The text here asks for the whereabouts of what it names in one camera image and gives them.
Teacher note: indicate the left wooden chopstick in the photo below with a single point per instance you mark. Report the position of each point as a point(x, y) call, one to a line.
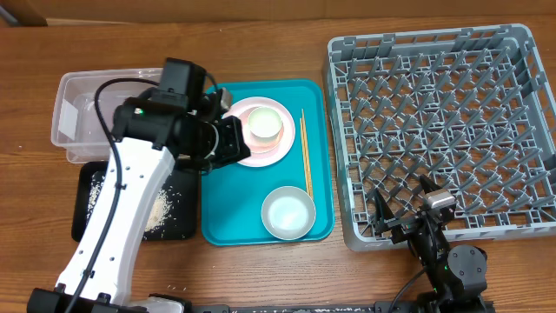
point(304, 146)

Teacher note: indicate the grey dishwasher rack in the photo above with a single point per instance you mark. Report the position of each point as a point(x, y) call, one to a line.
point(472, 108)

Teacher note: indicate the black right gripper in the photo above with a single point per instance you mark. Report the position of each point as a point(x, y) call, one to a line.
point(408, 222)

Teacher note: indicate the large pink plate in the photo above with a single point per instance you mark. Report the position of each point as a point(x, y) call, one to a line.
point(287, 138)

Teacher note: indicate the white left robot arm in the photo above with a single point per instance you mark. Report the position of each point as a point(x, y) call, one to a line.
point(146, 139)

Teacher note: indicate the small pink plate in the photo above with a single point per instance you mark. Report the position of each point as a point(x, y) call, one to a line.
point(256, 145)

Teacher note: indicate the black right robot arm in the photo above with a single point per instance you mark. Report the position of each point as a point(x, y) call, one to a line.
point(457, 274)

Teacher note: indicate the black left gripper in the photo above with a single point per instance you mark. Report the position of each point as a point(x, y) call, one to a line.
point(234, 148)

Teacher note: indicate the black plastic tray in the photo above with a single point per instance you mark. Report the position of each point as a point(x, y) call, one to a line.
point(190, 195)

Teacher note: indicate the clear plastic bin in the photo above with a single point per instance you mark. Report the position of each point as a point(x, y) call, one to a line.
point(75, 126)

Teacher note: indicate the teal serving tray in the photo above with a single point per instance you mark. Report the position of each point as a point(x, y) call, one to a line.
point(232, 196)

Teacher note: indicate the cream cup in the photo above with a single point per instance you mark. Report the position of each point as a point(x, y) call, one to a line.
point(264, 123)

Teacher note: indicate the grey bowl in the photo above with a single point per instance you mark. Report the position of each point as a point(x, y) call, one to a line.
point(288, 213)

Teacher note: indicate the rice pile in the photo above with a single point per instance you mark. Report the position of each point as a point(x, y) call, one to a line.
point(167, 219)

